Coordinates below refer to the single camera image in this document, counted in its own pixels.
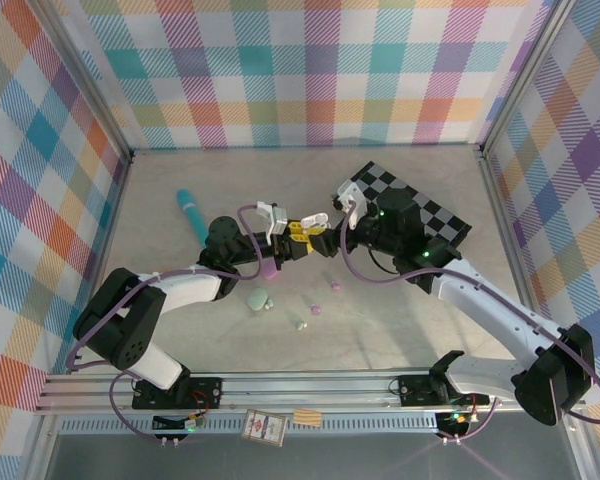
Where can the small controller board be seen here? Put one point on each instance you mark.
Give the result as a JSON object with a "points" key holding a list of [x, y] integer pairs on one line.
{"points": [[455, 421], [180, 425]]}

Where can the pink earbud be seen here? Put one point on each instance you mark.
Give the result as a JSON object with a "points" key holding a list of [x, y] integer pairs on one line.
{"points": [[316, 309], [335, 286]]}

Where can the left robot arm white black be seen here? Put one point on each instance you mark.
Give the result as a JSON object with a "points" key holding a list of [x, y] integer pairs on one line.
{"points": [[190, 290]]}

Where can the pink earbud charging case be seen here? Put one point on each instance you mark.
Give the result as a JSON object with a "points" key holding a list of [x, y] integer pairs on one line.
{"points": [[271, 272]]}

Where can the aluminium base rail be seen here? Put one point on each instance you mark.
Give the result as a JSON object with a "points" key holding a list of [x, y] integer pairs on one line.
{"points": [[305, 387]]}

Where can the mint green earbud charging case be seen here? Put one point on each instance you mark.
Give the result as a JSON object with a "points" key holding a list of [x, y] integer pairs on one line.
{"points": [[256, 301]]}

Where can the aluminium frame post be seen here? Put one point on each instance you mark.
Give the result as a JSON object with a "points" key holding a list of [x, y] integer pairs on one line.
{"points": [[522, 75], [87, 85]]}

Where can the perforated metal strip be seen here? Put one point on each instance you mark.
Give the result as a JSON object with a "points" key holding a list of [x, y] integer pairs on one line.
{"points": [[105, 426]]}

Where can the small striped wooden block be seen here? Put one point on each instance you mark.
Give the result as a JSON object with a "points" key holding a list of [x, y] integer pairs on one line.
{"points": [[307, 417]]}

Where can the teal cylindrical tube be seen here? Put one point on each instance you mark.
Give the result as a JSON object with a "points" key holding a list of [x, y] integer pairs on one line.
{"points": [[190, 210]]}

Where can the playing card box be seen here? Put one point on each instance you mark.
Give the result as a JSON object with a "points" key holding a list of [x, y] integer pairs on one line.
{"points": [[262, 426]]}

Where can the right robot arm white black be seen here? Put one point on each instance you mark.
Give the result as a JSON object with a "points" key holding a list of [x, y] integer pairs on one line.
{"points": [[480, 300]]}

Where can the black grey chessboard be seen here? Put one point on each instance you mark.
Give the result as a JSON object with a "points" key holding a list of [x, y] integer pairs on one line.
{"points": [[440, 220]]}

